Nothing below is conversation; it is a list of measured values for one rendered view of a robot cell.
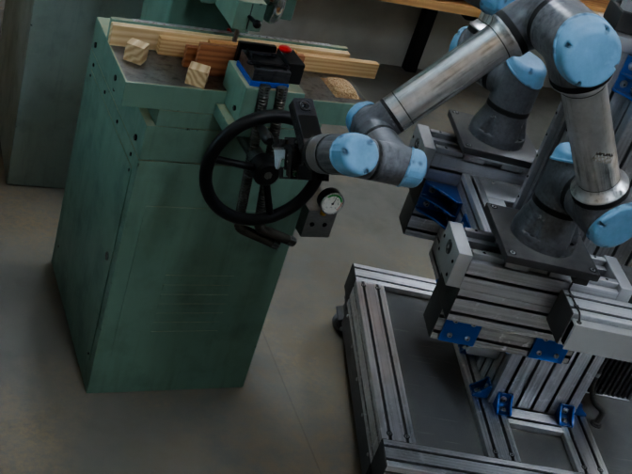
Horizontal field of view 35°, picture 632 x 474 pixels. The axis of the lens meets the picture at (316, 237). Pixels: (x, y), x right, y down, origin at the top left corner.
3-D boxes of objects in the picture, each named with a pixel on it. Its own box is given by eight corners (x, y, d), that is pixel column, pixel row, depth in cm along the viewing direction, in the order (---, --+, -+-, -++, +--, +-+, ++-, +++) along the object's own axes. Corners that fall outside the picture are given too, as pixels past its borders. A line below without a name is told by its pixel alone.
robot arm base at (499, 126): (514, 129, 277) (529, 97, 272) (528, 155, 265) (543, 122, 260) (464, 117, 274) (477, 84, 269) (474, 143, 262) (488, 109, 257)
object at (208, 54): (194, 74, 228) (200, 44, 224) (192, 71, 229) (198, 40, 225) (296, 85, 239) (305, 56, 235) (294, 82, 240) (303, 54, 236)
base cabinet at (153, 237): (84, 395, 263) (135, 161, 227) (48, 261, 305) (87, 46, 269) (244, 388, 283) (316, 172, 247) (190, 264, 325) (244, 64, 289)
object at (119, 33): (109, 45, 228) (113, 24, 225) (107, 41, 229) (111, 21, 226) (344, 72, 254) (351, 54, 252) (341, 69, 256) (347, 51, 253)
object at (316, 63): (157, 55, 231) (161, 38, 229) (155, 50, 232) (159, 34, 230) (374, 79, 256) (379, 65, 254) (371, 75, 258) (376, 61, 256)
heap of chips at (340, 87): (335, 97, 240) (338, 90, 239) (320, 77, 247) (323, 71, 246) (361, 100, 243) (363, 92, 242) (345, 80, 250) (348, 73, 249)
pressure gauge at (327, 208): (315, 220, 248) (324, 192, 243) (309, 212, 250) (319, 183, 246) (338, 221, 250) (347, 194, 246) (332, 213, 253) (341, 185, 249)
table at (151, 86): (128, 128, 211) (134, 102, 208) (100, 62, 233) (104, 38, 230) (381, 148, 238) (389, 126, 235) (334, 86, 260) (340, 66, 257)
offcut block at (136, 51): (140, 66, 223) (144, 49, 221) (122, 59, 223) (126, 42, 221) (146, 60, 227) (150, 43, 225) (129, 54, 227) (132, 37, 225)
